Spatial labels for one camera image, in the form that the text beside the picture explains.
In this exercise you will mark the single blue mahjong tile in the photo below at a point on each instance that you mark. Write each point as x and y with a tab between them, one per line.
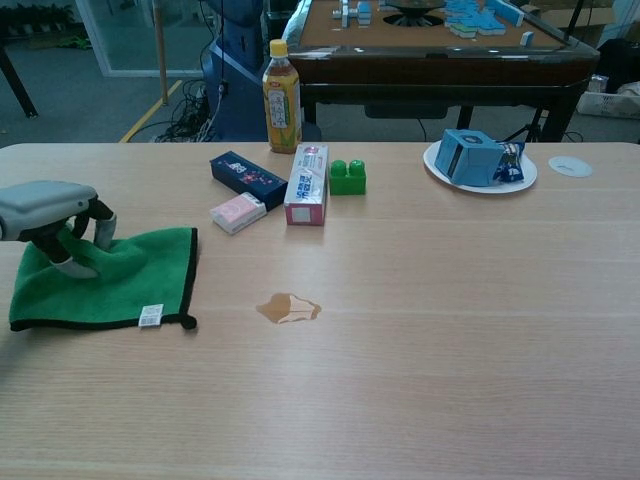
526	38

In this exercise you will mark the stacked blue mahjong tiles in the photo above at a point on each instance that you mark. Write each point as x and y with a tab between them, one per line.
352	12

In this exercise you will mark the black mahjong table centre dome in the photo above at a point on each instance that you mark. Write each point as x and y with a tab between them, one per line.
412	10

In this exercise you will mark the brown liquid spill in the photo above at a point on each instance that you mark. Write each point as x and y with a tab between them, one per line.
285	307

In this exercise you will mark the light blue carton box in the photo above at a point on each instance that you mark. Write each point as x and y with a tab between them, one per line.
465	160

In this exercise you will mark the blue machine base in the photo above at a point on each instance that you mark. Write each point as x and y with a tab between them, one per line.
237	90

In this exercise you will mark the brown cardboard box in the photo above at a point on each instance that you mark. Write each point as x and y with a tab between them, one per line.
560	12

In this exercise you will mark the black tripod stand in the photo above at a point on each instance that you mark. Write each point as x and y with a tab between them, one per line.
532	127

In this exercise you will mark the tea bottle yellow cap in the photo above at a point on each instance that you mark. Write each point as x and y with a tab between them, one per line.
282	110

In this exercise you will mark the wooden pole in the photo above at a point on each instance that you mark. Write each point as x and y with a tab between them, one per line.
161	55

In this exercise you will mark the green toy building brick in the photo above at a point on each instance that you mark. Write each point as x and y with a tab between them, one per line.
347	182

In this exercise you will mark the white plastic basket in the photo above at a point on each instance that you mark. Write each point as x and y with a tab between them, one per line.
607	105

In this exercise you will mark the black table leg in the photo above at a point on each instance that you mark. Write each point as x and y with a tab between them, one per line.
17	85

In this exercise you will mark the pile of blue mahjong tiles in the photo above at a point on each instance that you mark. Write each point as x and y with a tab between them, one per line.
475	17

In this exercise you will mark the white paper plate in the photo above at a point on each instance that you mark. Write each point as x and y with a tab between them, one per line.
529	176

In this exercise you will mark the green microfibre cloth black trim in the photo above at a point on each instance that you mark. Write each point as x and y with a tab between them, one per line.
115	280

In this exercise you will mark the black bag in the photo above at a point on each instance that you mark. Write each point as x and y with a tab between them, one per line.
620	65

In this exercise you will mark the dark blue patterned box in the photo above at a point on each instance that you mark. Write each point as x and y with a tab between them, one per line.
240	172

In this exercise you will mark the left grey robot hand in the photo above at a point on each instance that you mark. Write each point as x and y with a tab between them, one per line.
40	205

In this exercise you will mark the dark wooden mahjong table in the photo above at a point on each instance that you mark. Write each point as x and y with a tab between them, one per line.
440	70

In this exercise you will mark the pink playing card box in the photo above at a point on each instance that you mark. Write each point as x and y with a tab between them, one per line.
236	212

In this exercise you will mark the white pink toothpaste box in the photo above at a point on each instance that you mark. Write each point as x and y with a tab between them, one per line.
306	185

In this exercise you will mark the blue snack packet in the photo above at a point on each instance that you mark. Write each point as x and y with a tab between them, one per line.
511	162

